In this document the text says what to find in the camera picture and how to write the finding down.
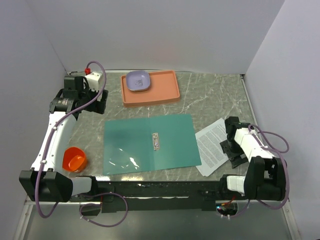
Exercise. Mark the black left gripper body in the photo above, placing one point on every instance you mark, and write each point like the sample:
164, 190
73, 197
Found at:
96, 106

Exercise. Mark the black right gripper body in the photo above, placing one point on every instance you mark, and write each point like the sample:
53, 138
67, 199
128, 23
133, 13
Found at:
233, 151

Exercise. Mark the white printed paper sheets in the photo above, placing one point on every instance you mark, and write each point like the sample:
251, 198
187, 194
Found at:
208, 141

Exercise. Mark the teal green file folder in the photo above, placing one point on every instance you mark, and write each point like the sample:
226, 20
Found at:
128, 145

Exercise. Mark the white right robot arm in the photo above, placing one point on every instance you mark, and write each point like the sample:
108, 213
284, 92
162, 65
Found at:
265, 178

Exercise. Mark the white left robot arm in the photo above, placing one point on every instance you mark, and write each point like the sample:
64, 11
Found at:
46, 180

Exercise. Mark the metal folder clip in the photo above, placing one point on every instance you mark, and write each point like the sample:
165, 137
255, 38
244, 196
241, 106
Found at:
155, 141

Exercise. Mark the orange plastic cup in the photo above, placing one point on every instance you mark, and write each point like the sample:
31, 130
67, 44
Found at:
74, 160

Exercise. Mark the lavender square bowl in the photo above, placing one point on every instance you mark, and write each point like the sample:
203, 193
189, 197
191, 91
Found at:
138, 81

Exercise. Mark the salmon pink tray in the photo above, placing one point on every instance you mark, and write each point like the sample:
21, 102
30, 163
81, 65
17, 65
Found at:
164, 89

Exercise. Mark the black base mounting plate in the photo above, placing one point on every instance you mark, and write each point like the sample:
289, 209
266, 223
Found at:
155, 195

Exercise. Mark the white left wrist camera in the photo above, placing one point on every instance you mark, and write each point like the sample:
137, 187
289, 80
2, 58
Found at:
95, 81

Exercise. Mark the aluminium frame rail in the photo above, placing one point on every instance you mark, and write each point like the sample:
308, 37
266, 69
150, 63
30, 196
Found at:
28, 201

